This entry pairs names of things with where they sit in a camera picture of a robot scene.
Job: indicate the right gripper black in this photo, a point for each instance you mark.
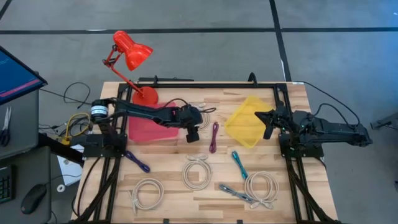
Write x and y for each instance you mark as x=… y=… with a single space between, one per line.
x=276 y=119

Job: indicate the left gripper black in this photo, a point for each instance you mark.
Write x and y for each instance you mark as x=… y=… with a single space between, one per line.
x=191 y=121

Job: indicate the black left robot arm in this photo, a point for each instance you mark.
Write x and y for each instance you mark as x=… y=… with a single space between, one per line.
x=140 y=112

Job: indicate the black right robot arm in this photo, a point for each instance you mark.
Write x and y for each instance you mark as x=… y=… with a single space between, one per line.
x=335 y=130

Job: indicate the yellow translucent plastic bin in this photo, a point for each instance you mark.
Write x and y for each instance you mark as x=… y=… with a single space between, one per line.
x=245 y=124

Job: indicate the pink translucent plastic bin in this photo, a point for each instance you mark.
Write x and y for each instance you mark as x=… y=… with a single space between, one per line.
x=146 y=132

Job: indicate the red desk lamp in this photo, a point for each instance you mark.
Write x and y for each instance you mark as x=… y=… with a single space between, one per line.
x=133 y=53

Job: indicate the white paper sheet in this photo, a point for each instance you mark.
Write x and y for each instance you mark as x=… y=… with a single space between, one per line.
x=70 y=169

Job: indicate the black desk support beam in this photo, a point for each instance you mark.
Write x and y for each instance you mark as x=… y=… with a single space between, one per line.
x=59 y=149

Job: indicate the grey side desk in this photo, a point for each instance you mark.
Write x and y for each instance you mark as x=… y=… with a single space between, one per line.
x=21 y=130

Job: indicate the black computer mouse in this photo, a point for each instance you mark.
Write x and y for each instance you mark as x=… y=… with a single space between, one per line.
x=32 y=199

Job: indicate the computer monitor blue screen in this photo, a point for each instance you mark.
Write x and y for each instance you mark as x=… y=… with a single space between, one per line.
x=15 y=74

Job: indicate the black keyboard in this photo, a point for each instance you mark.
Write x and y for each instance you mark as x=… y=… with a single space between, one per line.
x=6 y=185

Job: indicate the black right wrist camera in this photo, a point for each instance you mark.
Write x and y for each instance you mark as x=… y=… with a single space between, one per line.
x=263 y=116

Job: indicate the black aluminium table frame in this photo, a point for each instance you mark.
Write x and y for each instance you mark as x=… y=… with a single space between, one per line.
x=202 y=85

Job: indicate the grey metal floor bracket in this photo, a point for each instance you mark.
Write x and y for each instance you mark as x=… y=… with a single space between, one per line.
x=385 y=123

